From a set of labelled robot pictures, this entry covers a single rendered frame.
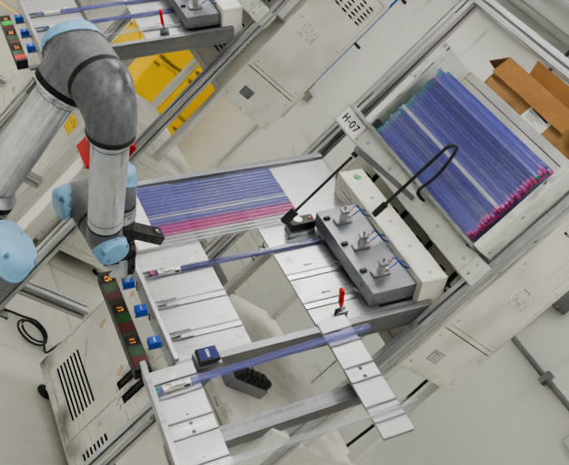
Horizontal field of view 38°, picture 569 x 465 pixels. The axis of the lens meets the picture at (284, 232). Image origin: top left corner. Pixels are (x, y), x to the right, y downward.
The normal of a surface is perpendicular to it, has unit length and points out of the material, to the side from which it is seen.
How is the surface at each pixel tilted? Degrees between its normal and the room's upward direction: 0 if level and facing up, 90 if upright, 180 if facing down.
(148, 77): 90
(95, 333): 90
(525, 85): 80
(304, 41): 90
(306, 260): 43
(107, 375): 90
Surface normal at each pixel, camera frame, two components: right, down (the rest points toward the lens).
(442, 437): -0.58, -0.38
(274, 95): 0.40, 0.64
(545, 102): -0.36, -0.50
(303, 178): 0.13, -0.75
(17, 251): 0.77, -0.58
